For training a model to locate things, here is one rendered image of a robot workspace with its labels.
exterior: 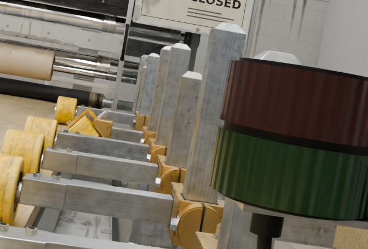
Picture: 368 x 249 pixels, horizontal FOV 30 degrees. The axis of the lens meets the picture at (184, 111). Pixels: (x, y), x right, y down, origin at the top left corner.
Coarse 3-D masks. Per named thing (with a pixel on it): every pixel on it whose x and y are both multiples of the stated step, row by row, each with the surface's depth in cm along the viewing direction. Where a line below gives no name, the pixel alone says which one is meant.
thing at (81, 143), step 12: (60, 132) 126; (72, 132) 129; (60, 144) 126; (72, 144) 126; (84, 144) 127; (96, 144) 127; (108, 144) 127; (120, 144) 128; (132, 144) 128; (144, 144) 130; (108, 156) 128; (120, 156) 128; (132, 156) 128; (144, 156) 128
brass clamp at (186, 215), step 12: (180, 192) 78; (180, 204) 74; (192, 204) 74; (204, 204) 74; (216, 204) 75; (180, 216) 72; (192, 216) 72; (204, 216) 72; (216, 216) 72; (168, 228) 79; (180, 228) 72; (192, 228) 72; (204, 228) 72; (180, 240) 72; (192, 240) 72
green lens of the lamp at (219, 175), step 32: (224, 128) 25; (224, 160) 24; (256, 160) 23; (288, 160) 23; (320, 160) 23; (352, 160) 23; (224, 192) 24; (256, 192) 23; (288, 192) 23; (320, 192) 23; (352, 192) 23
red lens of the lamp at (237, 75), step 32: (256, 64) 23; (224, 96) 25; (256, 96) 23; (288, 96) 23; (320, 96) 22; (352, 96) 23; (256, 128) 23; (288, 128) 23; (320, 128) 23; (352, 128) 23
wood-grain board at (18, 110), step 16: (0, 96) 266; (0, 112) 205; (16, 112) 213; (32, 112) 222; (48, 112) 232; (0, 128) 166; (16, 128) 172; (64, 128) 191; (0, 144) 140; (32, 208) 89; (16, 224) 79
